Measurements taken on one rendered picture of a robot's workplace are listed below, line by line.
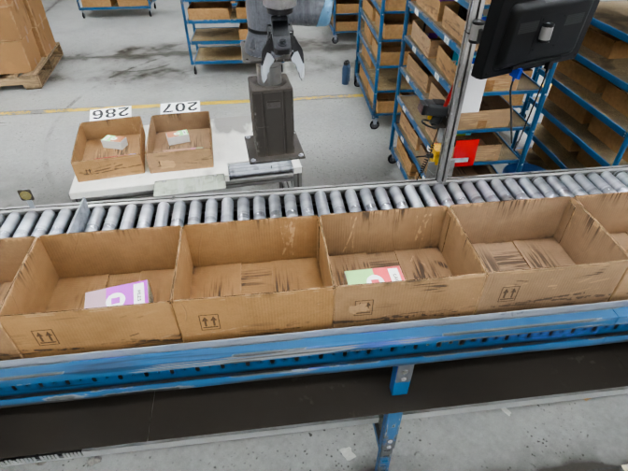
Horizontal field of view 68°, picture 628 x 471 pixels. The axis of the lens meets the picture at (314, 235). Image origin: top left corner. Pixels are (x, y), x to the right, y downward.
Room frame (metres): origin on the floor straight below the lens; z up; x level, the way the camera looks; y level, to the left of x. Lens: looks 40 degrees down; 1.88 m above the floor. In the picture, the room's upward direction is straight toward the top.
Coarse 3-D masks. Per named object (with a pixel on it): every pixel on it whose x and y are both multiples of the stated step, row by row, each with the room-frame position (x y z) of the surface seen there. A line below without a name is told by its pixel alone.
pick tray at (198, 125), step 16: (192, 112) 2.17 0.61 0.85; (208, 112) 2.17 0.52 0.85; (160, 128) 2.14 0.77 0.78; (176, 128) 2.15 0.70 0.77; (192, 128) 2.17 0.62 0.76; (208, 128) 2.18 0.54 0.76; (160, 144) 2.01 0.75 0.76; (192, 144) 2.01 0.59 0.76; (208, 144) 2.01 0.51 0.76; (160, 160) 1.77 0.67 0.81; (176, 160) 1.79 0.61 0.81; (192, 160) 1.80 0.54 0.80; (208, 160) 1.81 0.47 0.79
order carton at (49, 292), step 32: (32, 256) 0.91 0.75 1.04; (64, 256) 0.98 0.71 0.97; (96, 256) 0.99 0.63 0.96; (128, 256) 1.00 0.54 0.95; (160, 256) 1.01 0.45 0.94; (32, 288) 0.85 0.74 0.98; (64, 288) 0.93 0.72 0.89; (96, 288) 0.93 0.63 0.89; (160, 288) 0.93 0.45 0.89; (0, 320) 0.69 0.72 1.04; (32, 320) 0.70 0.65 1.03; (64, 320) 0.71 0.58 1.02; (96, 320) 0.72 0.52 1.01; (128, 320) 0.72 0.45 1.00; (160, 320) 0.73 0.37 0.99; (32, 352) 0.70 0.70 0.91; (64, 352) 0.70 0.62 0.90
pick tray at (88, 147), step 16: (80, 128) 2.03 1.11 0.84; (96, 128) 2.08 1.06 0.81; (112, 128) 2.09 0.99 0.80; (128, 128) 2.11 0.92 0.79; (80, 144) 1.93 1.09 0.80; (96, 144) 2.01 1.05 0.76; (128, 144) 2.01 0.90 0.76; (144, 144) 1.99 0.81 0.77; (80, 160) 1.84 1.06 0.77; (96, 160) 1.72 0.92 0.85; (112, 160) 1.74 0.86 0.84; (128, 160) 1.75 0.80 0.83; (144, 160) 1.85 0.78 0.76; (80, 176) 1.70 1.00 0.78; (96, 176) 1.72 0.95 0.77; (112, 176) 1.73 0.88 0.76
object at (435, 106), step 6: (420, 102) 1.77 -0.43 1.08; (426, 102) 1.76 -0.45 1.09; (432, 102) 1.76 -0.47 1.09; (438, 102) 1.76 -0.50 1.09; (444, 102) 1.76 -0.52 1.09; (420, 108) 1.75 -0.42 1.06; (426, 108) 1.73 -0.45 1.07; (432, 108) 1.73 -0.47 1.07; (438, 108) 1.73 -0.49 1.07; (444, 108) 1.74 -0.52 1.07; (426, 114) 1.73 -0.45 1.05; (432, 114) 1.73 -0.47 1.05; (438, 114) 1.73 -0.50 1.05; (444, 114) 1.74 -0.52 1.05; (432, 120) 1.75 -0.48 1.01; (438, 120) 1.75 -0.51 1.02
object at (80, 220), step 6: (84, 198) 1.50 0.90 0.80; (84, 204) 1.48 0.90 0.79; (78, 210) 1.42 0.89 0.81; (84, 210) 1.46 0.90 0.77; (90, 210) 1.51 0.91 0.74; (78, 216) 1.40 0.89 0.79; (84, 216) 1.44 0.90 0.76; (72, 222) 1.34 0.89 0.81; (78, 222) 1.38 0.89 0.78; (84, 222) 1.42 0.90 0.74; (72, 228) 1.32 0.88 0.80; (78, 228) 1.36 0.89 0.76; (84, 228) 1.40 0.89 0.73
